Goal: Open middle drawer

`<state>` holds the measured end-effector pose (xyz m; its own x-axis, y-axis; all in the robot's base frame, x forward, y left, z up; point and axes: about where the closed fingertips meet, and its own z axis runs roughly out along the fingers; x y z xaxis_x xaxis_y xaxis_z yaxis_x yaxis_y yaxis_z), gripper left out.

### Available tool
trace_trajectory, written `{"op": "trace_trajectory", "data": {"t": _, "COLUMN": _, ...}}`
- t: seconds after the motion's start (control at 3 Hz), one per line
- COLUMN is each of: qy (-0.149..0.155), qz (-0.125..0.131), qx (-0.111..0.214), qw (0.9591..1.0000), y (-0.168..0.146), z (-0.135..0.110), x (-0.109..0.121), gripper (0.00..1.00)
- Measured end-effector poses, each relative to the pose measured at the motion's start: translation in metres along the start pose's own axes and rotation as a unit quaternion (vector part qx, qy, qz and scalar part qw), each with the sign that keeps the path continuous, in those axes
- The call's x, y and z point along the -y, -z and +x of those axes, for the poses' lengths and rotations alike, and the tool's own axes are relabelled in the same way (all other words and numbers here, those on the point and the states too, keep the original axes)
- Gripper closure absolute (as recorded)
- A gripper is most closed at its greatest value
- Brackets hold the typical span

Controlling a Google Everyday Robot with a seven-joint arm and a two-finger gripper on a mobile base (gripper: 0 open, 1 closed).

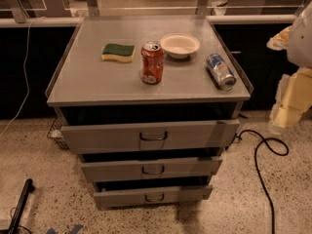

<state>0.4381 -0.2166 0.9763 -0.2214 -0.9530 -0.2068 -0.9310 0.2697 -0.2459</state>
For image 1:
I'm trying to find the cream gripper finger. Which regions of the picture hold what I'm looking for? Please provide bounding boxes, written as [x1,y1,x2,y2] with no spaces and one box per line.
[268,67,312,135]
[266,26,292,51]

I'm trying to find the grey drawer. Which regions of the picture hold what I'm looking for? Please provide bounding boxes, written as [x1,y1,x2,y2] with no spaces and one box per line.
[61,120,240,154]
[94,185,213,209]
[81,157,222,182]

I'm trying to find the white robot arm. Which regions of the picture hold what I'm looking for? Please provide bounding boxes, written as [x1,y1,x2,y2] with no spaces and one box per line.
[267,2,312,135]

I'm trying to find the grey top drawer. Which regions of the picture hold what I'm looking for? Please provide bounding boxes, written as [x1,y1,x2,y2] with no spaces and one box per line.
[61,120,240,154]

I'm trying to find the grey drawer cabinet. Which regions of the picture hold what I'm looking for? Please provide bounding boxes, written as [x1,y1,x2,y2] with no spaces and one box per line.
[44,15,254,212]

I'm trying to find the grey bottom drawer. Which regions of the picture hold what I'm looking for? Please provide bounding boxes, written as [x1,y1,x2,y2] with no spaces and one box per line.
[94,185,213,209]

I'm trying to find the blue silver soda can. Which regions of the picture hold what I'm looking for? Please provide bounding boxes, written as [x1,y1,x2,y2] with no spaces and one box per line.
[206,54,236,91]

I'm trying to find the white bowl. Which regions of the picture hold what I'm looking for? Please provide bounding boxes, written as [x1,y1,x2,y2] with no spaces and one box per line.
[160,33,200,59]

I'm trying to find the red soda can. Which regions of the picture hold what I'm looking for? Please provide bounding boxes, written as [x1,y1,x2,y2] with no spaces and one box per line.
[140,41,164,85]

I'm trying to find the green yellow sponge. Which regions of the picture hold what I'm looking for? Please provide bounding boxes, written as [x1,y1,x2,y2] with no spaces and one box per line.
[101,43,136,62]

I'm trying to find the blue tape on floor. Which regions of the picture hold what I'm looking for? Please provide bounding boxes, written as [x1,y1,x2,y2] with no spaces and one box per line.
[45,224,83,234]

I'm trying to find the black bar on floor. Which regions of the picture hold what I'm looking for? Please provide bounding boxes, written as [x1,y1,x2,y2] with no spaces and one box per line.
[6,178,35,234]

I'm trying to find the black floor cable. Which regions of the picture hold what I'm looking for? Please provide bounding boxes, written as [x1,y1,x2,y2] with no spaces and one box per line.
[234,129,291,234]

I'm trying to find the wire basket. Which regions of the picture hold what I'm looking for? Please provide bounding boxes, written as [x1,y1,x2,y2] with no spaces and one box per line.
[47,118,69,150]

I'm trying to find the white cable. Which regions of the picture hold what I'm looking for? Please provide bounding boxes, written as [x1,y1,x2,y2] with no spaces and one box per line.
[0,17,40,138]

